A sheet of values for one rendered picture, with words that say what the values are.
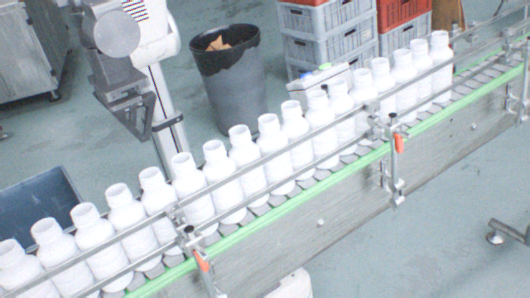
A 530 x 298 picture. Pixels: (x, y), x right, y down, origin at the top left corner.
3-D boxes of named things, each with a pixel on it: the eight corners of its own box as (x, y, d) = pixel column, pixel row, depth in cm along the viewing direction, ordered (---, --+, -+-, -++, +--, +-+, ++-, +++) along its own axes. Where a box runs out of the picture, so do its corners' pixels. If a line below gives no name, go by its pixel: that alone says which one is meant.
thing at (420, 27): (383, 61, 370) (382, 35, 358) (345, 51, 399) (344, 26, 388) (432, 35, 396) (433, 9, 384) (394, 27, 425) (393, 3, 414)
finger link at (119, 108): (129, 156, 68) (106, 98, 63) (114, 139, 74) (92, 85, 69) (171, 136, 71) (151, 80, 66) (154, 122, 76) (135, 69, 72)
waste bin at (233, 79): (233, 151, 300) (209, 57, 265) (201, 127, 333) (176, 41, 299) (290, 122, 317) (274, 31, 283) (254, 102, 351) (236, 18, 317)
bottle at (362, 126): (349, 136, 108) (343, 69, 99) (373, 129, 108) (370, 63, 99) (358, 149, 103) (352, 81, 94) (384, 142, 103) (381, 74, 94)
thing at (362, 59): (325, 100, 334) (322, 71, 322) (287, 86, 363) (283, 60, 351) (381, 67, 362) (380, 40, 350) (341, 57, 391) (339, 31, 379)
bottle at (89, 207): (99, 299, 80) (60, 227, 71) (102, 273, 85) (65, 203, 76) (134, 289, 80) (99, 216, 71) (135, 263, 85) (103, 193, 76)
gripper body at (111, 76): (110, 106, 64) (89, 55, 61) (90, 87, 72) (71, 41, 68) (153, 88, 67) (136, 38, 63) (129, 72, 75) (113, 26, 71)
